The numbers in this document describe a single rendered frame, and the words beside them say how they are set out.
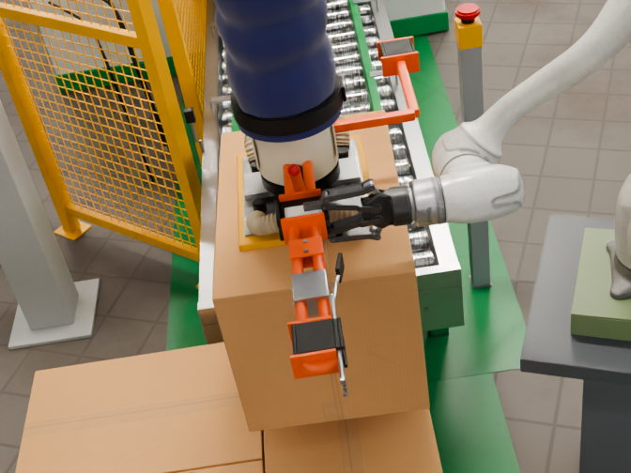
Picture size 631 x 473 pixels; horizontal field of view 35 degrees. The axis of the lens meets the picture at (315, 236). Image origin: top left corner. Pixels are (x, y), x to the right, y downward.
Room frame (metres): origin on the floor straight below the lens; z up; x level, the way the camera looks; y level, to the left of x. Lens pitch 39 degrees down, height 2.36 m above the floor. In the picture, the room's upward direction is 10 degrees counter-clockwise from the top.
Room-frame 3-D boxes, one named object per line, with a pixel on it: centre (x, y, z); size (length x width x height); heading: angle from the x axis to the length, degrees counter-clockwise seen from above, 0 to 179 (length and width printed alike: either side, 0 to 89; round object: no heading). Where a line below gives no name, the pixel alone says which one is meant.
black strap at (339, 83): (1.73, 0.00, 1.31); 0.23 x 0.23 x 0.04
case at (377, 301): (1.72, 0.00, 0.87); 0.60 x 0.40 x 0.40; 176
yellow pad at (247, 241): (1.73, 0.10, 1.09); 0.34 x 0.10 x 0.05; 178
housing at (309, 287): (1.27, 0.02, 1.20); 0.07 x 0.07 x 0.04; 88
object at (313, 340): (1.13, 0.04, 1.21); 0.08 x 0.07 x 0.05; 178
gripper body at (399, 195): (1.46, -0.14, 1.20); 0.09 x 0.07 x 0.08; 87
